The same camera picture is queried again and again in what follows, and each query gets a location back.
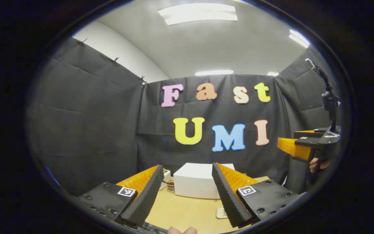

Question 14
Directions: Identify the white microwave oven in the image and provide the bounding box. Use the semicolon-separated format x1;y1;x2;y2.
173;162;236;199

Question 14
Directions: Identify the white toaster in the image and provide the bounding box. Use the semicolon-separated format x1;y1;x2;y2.
161;169;172;190

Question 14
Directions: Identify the black backdrop cloth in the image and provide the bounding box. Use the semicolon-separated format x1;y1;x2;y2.
26;37;342;197

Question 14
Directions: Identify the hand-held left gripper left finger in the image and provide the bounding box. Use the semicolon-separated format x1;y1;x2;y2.
78;164;165;227

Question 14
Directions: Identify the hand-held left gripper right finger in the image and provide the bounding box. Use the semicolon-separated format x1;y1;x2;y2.
212;162;307;228

